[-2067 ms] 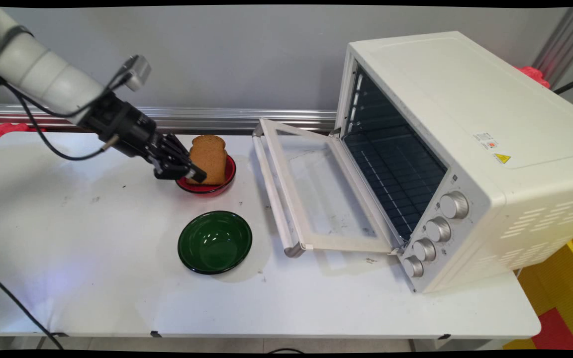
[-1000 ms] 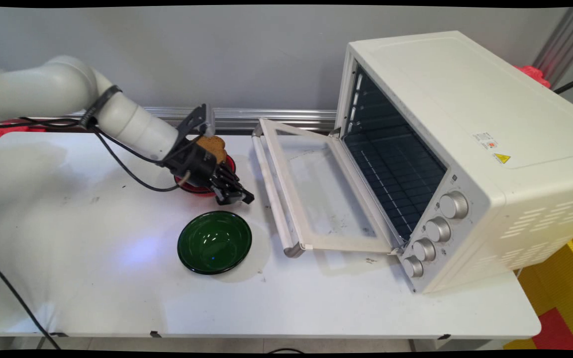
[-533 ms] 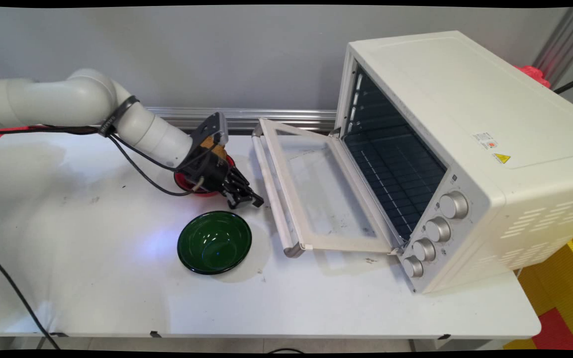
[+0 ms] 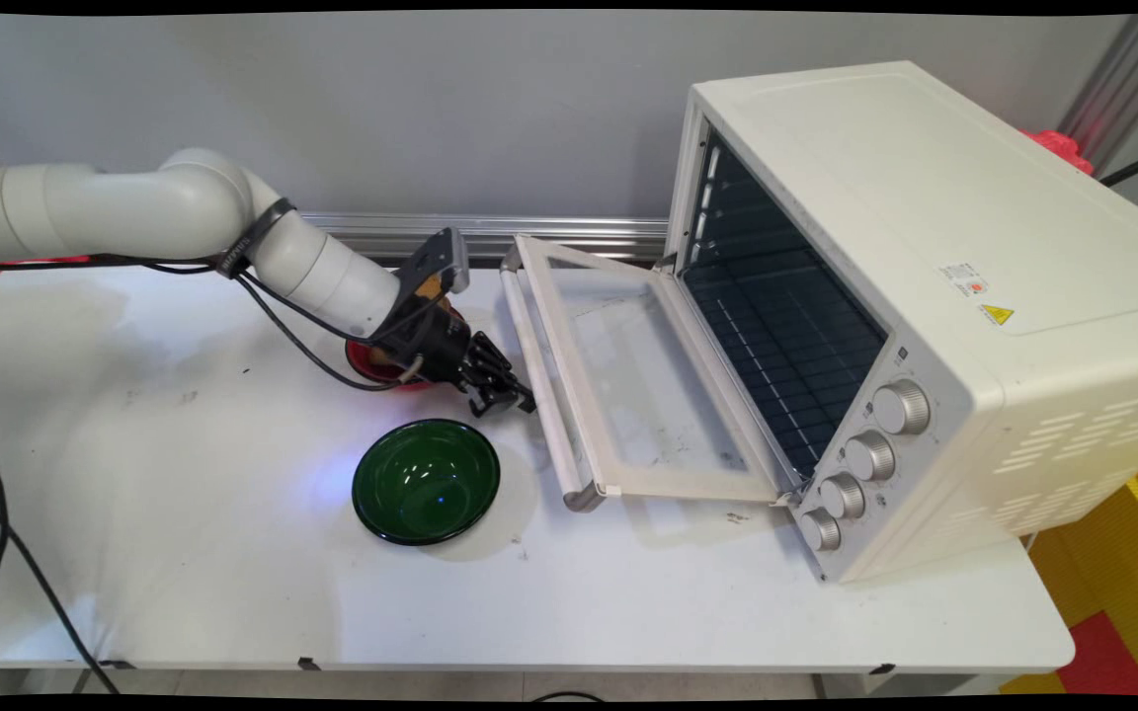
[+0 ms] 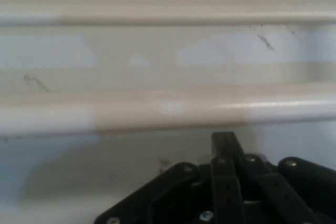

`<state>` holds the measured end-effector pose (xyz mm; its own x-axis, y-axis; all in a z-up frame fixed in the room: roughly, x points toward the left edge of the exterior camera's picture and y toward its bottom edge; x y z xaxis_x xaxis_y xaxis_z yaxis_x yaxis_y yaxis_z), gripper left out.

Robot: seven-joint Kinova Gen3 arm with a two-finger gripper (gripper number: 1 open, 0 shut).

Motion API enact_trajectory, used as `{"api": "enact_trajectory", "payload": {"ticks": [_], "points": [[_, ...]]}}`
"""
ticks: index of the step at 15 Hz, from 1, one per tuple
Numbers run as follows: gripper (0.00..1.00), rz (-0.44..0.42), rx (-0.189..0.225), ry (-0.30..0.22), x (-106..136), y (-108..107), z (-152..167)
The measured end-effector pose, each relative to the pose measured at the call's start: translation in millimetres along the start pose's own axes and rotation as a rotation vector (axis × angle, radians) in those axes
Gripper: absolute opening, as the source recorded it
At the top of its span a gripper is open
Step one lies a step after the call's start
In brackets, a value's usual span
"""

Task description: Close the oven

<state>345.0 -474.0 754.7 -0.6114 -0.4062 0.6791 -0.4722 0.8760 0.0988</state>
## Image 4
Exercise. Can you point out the red plastic bracket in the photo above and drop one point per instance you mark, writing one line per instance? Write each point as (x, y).
(1058, 150)

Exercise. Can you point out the white label sticker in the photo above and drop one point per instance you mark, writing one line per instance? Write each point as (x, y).
(964, 278)

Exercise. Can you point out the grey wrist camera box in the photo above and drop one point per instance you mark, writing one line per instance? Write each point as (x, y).
(441, 255)

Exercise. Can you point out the aluminium post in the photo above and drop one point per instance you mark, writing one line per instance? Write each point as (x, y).
(1122, 89)

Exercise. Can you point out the yellow floor mat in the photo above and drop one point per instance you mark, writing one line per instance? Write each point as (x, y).
(1102, 563)

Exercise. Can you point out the metal oven rack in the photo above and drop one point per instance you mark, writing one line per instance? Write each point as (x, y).
(786, 355)

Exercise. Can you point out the white toaster oven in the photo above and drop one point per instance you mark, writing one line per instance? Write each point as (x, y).
(925, 197)

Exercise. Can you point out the red floor mat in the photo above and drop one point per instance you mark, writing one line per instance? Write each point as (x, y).
(1102, 657)

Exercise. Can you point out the aluminium rail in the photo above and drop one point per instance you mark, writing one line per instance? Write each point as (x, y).
(549, 235)

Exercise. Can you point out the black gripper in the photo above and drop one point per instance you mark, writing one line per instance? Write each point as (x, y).
(431, 341)

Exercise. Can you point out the brown bread slice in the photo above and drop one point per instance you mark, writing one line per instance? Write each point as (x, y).
(431, 288)

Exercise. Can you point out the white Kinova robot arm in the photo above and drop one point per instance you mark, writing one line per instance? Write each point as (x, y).
(134, 207)

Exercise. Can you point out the yellow warning sticker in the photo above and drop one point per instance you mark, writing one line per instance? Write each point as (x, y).
(998, 315)

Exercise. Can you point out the white glass oven door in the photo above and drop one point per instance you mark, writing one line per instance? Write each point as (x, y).
(648, 395)

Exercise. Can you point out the silver oven knob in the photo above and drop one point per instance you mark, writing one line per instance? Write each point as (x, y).
(843, 496)
(902, 407)
(870, 456)
(821, 530)

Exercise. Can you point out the green bowl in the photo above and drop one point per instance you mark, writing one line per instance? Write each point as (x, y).
(426, 484)

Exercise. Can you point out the red bowl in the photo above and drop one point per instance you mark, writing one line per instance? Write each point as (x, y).
(364, 361)

